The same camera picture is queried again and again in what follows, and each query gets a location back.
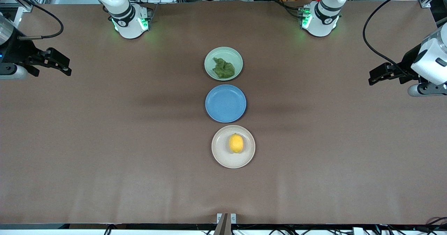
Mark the green lettuce leaf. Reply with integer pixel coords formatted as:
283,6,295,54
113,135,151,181
213,57,236,80

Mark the yellow lemon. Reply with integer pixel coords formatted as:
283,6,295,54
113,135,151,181
229,133,244,154

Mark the beige plate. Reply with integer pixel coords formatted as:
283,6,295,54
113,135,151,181
211,125,256,169

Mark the black base cable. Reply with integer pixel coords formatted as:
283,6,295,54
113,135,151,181
275,0,305,19

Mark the light green plate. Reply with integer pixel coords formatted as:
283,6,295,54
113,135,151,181
204,46,243,81

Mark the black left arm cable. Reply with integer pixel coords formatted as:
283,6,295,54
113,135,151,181
362,0,447,78

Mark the metal table edge bracket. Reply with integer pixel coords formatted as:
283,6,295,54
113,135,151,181
214,213,237,235

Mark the blue plate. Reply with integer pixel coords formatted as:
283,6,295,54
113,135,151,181
205,84,247,123

